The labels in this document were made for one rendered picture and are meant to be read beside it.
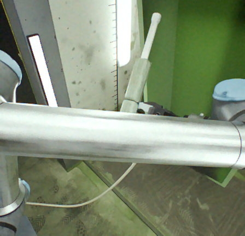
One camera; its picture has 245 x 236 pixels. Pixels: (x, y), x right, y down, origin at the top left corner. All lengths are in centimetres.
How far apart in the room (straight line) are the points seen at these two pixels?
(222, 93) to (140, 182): 144
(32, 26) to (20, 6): 10
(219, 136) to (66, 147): 24
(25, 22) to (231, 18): 101
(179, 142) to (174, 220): 143
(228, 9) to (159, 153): 90
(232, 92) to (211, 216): 144
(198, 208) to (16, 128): 165
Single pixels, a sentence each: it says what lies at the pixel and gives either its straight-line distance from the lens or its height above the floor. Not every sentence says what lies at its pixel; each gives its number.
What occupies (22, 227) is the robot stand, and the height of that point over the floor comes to 64.
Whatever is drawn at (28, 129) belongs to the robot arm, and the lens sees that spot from 31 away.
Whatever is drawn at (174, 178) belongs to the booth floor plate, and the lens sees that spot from 190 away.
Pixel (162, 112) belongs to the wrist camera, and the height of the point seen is 125.
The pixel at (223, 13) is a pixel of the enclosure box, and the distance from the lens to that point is 112.
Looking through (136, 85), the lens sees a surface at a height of 127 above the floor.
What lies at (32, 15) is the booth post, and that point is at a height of 136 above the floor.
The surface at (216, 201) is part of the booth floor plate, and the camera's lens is 190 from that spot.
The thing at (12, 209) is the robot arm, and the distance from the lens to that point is 87.
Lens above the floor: 161
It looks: 40 degrees down
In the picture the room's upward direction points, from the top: straight up
